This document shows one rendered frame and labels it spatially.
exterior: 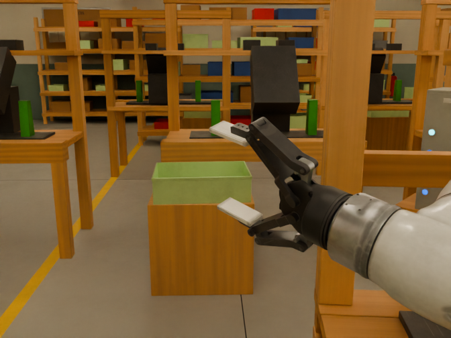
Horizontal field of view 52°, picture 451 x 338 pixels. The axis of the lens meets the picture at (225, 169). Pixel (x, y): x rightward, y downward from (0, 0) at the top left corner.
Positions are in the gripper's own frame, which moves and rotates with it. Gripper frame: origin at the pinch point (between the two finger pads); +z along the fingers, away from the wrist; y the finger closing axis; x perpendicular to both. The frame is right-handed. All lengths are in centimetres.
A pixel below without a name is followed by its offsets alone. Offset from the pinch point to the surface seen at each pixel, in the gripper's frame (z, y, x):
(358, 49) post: 11, 1, -55
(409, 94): 268, -297, -685
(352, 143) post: 7, -20, -49
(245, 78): 448, -240, -473
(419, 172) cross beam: -4, -32, -65
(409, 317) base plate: -16, -58, -42
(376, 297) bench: -5, -64, -48
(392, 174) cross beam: 1, -33, -61
